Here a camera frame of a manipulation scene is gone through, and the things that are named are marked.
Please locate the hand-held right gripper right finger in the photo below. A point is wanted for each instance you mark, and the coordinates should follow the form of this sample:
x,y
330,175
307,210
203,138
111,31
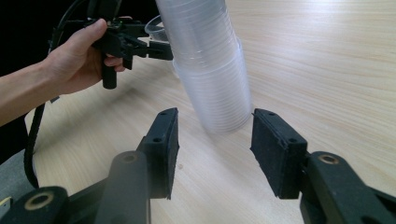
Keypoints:
x,y
277,152

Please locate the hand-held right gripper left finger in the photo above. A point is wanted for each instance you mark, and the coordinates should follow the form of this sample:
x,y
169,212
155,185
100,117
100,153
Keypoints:
x,y
162,149

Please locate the single clear plastic cup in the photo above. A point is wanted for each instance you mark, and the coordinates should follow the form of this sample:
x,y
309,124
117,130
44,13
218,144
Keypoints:
x,y
155,29

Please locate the stack of clear plastic cups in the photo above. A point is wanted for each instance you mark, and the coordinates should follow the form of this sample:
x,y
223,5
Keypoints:
x,y
214,77

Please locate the grey tape piece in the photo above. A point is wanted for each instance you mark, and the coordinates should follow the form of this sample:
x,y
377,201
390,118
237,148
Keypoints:
x,y
54,99

